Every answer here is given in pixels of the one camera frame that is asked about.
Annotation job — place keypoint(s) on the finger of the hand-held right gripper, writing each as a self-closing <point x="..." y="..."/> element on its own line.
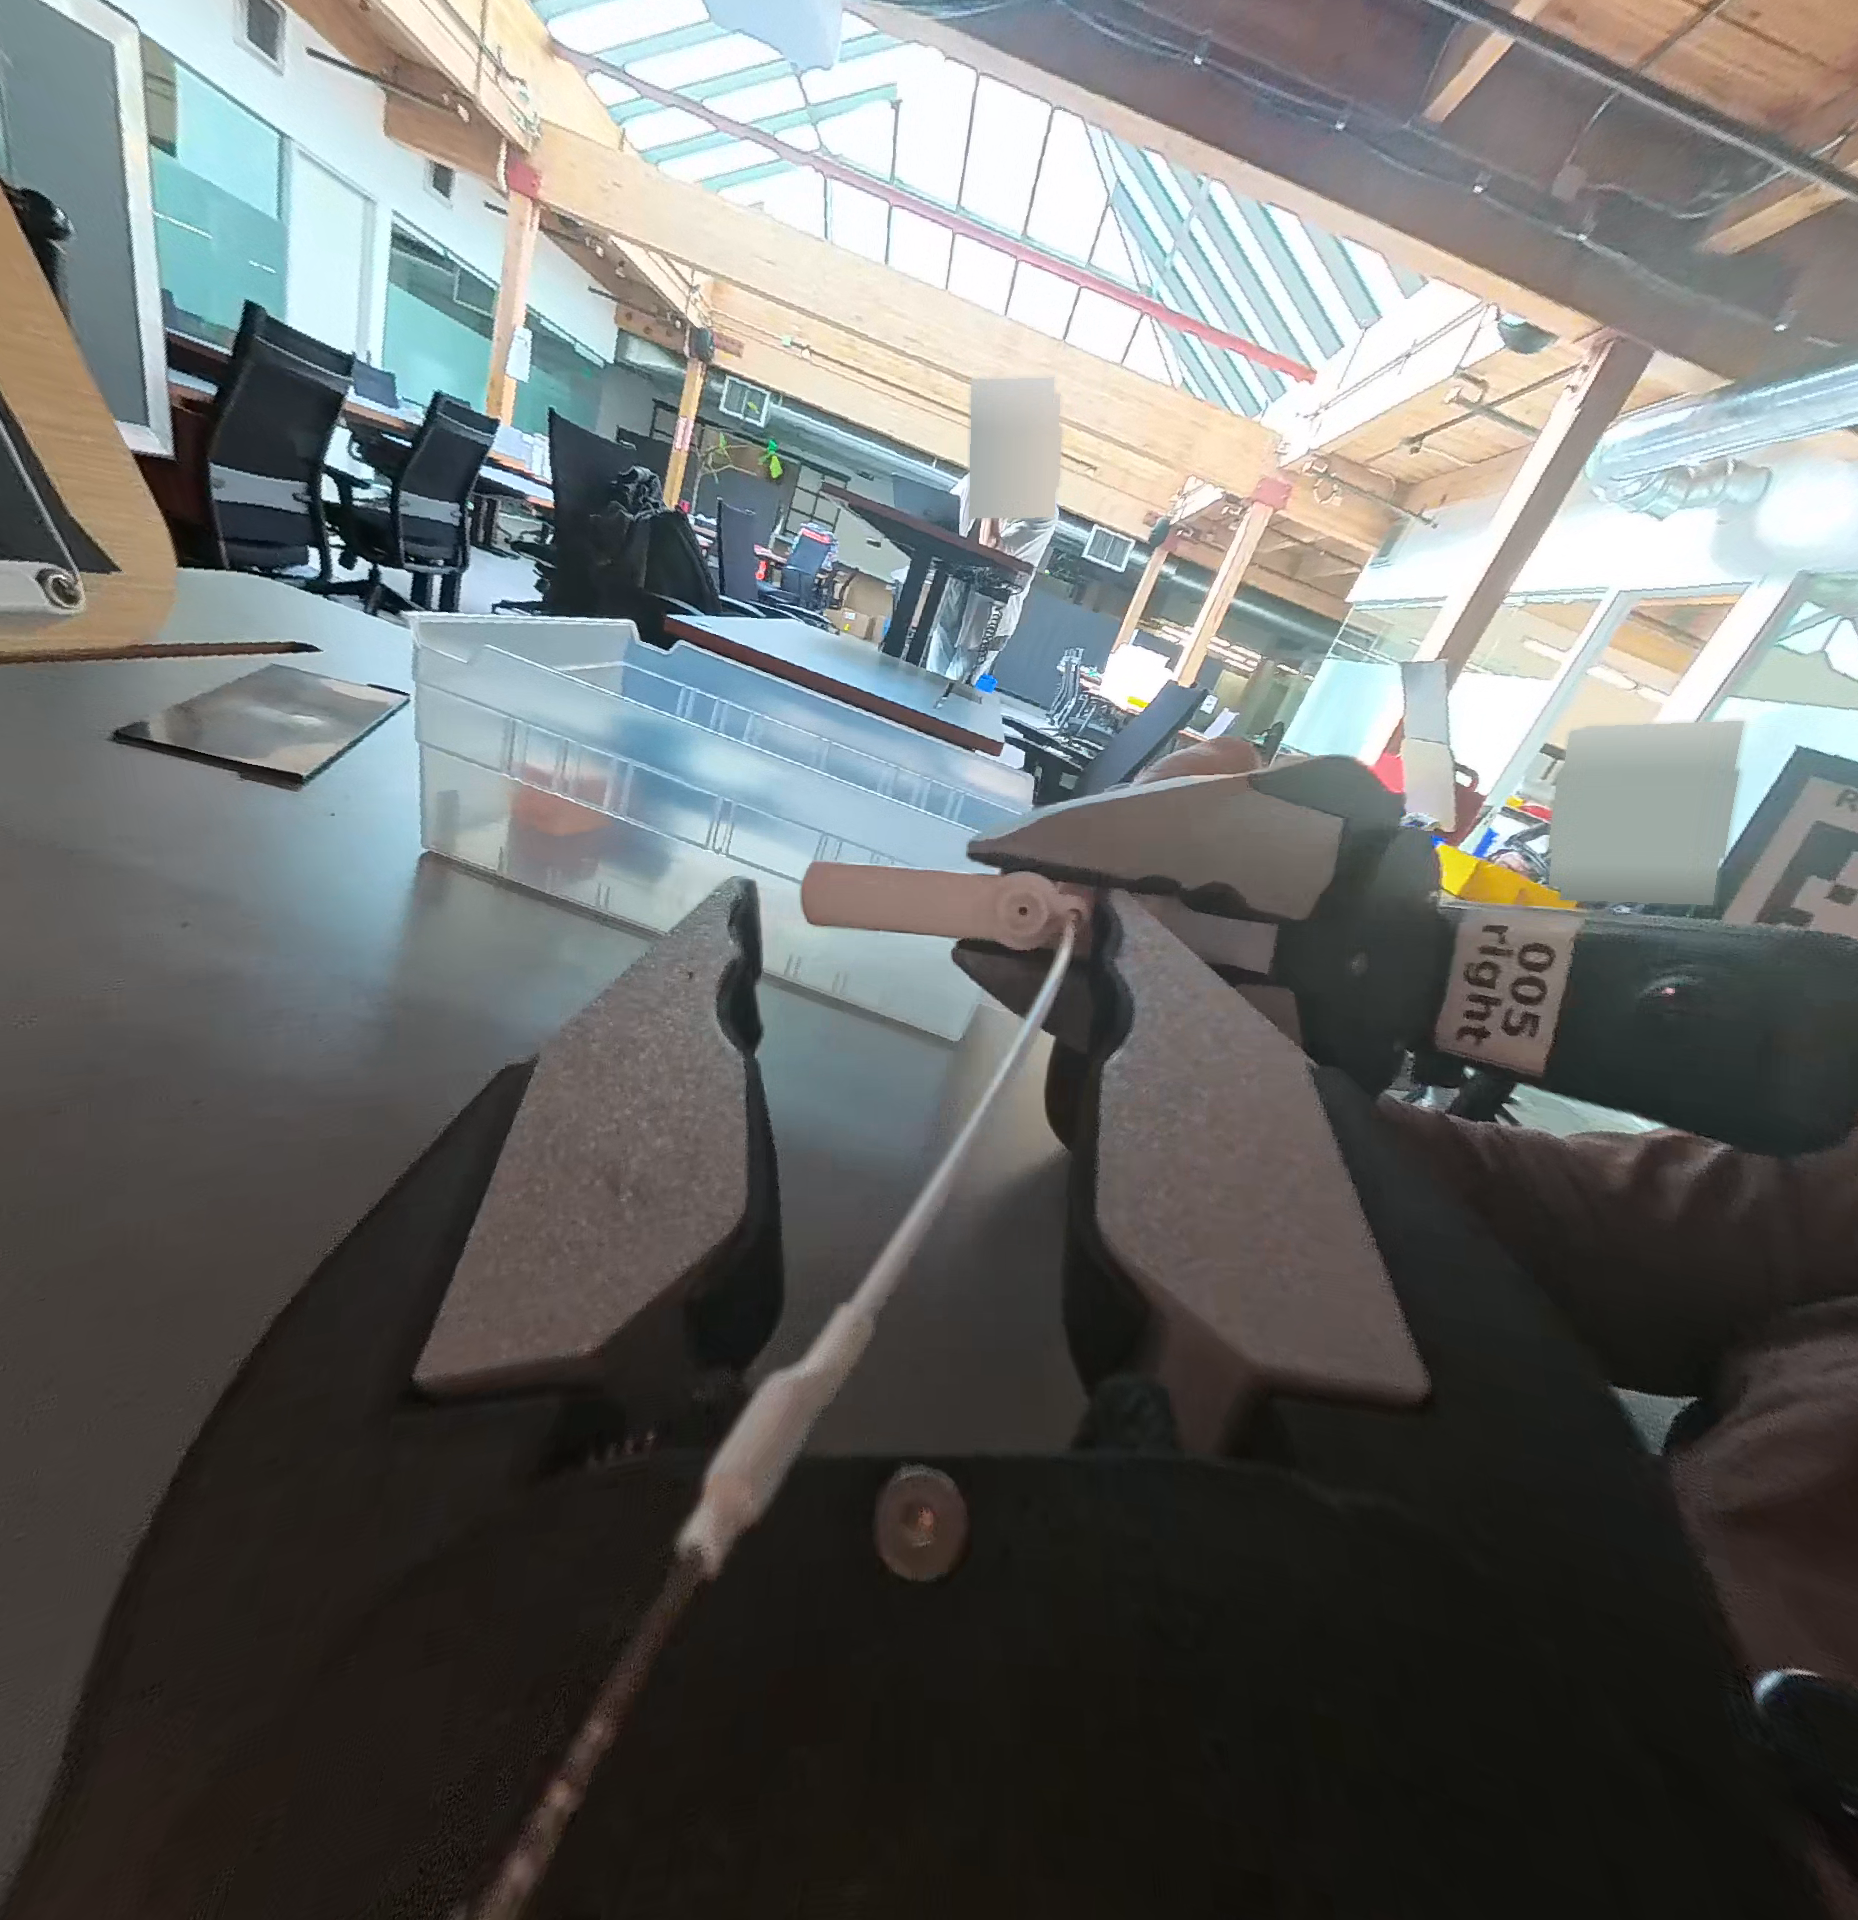
<point x="1186" y="833"/>
<point x="1238" y="943"/>

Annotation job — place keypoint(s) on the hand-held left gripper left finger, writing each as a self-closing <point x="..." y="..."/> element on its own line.
<point x="615" y="1186"/>

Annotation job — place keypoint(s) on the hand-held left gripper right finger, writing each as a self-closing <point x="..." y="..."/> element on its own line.
<point x="1244" y="1216"/>

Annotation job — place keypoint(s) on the clear plastic bin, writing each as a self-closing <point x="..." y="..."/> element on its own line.
<point x="631" y="751"/>

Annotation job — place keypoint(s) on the person's right forearm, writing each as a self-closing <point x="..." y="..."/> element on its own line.
<point x="1648" y="1231"/>

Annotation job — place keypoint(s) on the small orange blue object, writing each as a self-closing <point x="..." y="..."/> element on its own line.
<point x="567" y="813"/>

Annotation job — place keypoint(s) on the black mesh office chair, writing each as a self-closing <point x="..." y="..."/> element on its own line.
<point x="1140" y="744"/>

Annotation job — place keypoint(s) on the dark standing desk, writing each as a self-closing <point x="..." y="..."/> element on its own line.
<point x="931" y="548"/>

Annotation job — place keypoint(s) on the person's torso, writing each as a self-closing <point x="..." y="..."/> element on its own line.
<point x="1799" y="1499"/>

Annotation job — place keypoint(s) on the dark glossy flat plate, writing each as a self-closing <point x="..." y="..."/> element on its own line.
<point x="261" y="724"/>

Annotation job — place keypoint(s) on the black office chair with jacket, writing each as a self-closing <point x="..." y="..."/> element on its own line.
<point x="631" y="541"/>

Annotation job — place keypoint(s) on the computer monitor with stand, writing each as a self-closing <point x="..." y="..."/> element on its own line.
<point x="29" y="449"/>

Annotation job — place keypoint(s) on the grey framed board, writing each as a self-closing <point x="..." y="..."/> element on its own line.
<point x="75" y="180"/>

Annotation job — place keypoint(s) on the silver air duct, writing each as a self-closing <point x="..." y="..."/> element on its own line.
<point x="1740" y="435"/>

